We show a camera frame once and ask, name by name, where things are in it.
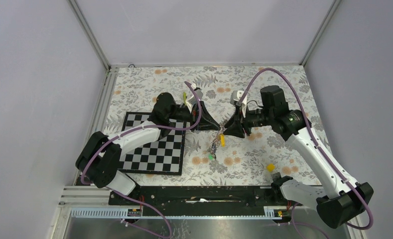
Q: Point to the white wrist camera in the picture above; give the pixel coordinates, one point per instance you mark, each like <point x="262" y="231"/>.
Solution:
<point x="191" y="100"/>
<point x="239" y="100"/>

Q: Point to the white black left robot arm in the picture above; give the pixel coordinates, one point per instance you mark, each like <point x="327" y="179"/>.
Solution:
<point x="98" y="160"/>

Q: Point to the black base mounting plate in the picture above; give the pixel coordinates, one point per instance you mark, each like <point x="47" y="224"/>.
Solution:
<point x="204" y="201"/>

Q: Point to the yellow key tag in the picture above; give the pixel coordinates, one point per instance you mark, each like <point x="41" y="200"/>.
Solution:
<point x="222" y="140"/>

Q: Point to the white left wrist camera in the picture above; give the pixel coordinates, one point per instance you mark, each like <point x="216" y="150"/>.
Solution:
<point x="191" y="100"/>

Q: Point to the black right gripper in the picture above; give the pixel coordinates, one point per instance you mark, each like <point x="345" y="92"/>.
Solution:
<point x="235" y="127"/>

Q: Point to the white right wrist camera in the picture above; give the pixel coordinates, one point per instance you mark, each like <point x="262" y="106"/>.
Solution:
<point x="239" y="100"/>

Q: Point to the floral patterned table mat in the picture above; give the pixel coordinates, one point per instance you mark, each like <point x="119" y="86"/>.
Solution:
<point x="240" y="161"/>

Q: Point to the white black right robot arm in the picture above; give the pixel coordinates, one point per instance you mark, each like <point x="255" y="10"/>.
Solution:
<point x="342" y="197"/>

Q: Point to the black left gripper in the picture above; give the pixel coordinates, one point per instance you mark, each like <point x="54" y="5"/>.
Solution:
<point x="206" y="122"/>

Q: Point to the yellow cube block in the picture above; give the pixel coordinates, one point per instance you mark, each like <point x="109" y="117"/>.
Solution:
<point x="270" y="168"/>

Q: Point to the black white chessboard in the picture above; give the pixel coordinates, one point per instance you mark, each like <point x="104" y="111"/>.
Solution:
<point x="164" y="157"/>

